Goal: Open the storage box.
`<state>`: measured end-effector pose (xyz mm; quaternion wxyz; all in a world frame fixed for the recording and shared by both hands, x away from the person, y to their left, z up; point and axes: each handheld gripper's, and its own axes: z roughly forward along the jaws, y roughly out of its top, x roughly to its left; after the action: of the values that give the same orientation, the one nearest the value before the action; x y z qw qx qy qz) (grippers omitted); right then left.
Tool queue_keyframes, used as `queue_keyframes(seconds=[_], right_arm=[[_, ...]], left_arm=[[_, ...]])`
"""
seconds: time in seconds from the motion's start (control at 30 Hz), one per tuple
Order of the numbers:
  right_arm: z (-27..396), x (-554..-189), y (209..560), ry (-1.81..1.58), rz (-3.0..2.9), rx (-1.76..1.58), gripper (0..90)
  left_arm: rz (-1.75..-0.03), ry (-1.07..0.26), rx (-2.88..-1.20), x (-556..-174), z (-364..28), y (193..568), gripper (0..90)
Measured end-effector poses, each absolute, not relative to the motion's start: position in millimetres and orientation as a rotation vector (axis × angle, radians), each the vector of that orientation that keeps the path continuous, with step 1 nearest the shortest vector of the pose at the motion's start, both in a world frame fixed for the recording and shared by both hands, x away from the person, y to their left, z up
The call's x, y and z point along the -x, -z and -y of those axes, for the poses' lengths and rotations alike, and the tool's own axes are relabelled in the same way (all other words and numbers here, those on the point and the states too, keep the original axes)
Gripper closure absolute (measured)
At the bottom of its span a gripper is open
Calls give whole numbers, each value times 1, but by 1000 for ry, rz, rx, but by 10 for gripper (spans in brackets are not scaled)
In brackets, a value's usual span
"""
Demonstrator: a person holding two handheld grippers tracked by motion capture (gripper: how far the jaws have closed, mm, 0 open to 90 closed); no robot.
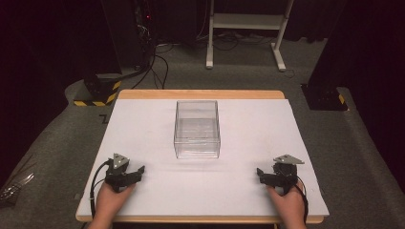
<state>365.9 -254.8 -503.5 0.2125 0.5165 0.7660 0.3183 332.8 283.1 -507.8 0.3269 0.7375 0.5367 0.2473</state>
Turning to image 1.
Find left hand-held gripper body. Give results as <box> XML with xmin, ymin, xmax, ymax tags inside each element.
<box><xmin>104</xmin><ymin>153</ymin><xmax>132</xmax><ymax>194</ymax></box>

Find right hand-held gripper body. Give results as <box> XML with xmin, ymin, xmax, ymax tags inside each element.
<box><xmin>271</xmin><ymin>154</ymin><xmax>306</xmax><ymax>196</ymax></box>

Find person's left hand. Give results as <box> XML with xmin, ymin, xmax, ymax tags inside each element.
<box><xmin>95</xmin><ymin>182</ymin><xmax>137</xmax><ymax>221</ymax></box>

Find person's right hand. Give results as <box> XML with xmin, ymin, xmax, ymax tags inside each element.
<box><xmin>266</xmin><ymin>180</ymin><xmax>307</xmax><ymax>224</ymax></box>

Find white table mat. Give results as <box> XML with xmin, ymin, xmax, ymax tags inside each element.
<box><xmin>76</xmin><ymin>97</ymin><xmax>330</xmax><ymax>219</ymax></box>

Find clear plastic box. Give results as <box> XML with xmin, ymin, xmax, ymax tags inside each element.
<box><xmin>173</xmin><ymin>99</ymin><xmax>222</xmax><ymax>159</ymax></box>

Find black yellow striped stand base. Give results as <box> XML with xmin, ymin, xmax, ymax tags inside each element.
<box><xmin>73</xmin><ymin>73</ymin><xmax>123</xmax><ymax>108</ymax></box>

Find wooden table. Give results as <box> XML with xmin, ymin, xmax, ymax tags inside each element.
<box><xmin>75</xmin><ymin>89</ymin><xmax>330</xmax><ymax>224</ymax></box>

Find shiny metal stand leg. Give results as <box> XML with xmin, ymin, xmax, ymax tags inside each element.
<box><xmin>0</xmin><ymin>172</ymin><xmax>35</xmax><ymax>205</ymax></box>

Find black equipment column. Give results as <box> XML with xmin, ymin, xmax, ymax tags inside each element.
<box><xmin>100</xmin><ymin>0</ymin><xmax>156</xmax><ymax>74</ymax></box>

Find dark curtain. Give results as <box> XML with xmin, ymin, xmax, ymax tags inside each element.
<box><xmin>0</xmin><ymin>0</ymin><xmax>106</xmax><ymax>189</ymax></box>
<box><xmin>307</xmin><ymin>0</ymin><xmax>405</xmax><ymax>192</ymax></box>

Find white metal stand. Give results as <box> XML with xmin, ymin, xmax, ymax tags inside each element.
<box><xmin>205</xmin><ymin>0</ymin><xmax>294</xmax><ymax>73</ymax></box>

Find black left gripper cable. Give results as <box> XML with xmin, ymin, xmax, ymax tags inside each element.
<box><xmin>89</xmin><ymin>159</ymin><xmax>112</xmax><ymax>219</ymax></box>

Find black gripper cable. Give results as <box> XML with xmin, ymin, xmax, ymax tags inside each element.
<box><xmin>294</xmin><ymin>183</ymin><xmax>309</xmax><ymax>224</ymax></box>
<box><xmin>89</xmin><ymin>159</ymin><xmax>112</xmax><ymax>219</ymax></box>

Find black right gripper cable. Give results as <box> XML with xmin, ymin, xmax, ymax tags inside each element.
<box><xmin>294</xmin><ymin>183</ymin><xmax>309</xmax><ymax>224</ymax></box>

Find black floor cables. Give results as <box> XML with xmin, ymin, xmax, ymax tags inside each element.
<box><xmin>131</xmin><ymin>43</ymin><xmax>170</xmax><ymax>91</ymax></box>

